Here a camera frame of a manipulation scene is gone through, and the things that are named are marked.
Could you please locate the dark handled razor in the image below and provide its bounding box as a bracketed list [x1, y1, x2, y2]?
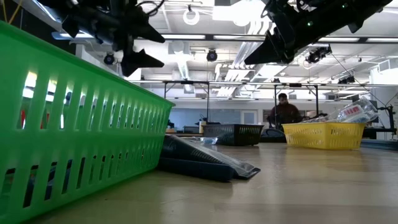
[157, 157, 234, 183]

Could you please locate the black metal frame stand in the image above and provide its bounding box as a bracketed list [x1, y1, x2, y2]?
[163, 80, 211, 125]
[273, 82, 320, 124]

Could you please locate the long ceiling light strip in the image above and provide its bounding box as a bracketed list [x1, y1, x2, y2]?
[51, 30, 398, 44]

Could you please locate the yellow plastic basket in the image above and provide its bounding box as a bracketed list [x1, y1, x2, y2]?
[282, 121, 367, 151]

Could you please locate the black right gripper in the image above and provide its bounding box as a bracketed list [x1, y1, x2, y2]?
[244, 0, 315, 65]

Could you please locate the black office desk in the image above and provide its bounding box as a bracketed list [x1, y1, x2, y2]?
[362, 126, 398, 140]

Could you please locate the red plastic basket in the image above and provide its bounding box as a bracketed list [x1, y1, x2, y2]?
[19, 108, 50, 131]

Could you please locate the green plastic basket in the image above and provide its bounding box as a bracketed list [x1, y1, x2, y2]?
[0, 20, 175, 224]

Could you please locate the white ceiling ring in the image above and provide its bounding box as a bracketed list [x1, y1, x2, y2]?
[182, 7, 201, 26]

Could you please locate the person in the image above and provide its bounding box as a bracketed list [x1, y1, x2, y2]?
[267, 92, 303, 130]

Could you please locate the black aluminium table frame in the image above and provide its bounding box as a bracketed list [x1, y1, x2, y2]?
[359, 138, 398, 151]

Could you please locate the red print packaged toothbrush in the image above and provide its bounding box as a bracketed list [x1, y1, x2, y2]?
[337, 96, 379, 122]

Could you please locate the black plastic basket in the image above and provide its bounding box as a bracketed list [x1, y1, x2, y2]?
[201, 123, 264, 147]

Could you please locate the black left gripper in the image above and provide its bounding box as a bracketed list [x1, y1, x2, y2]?
[62, 0, 165, 77]

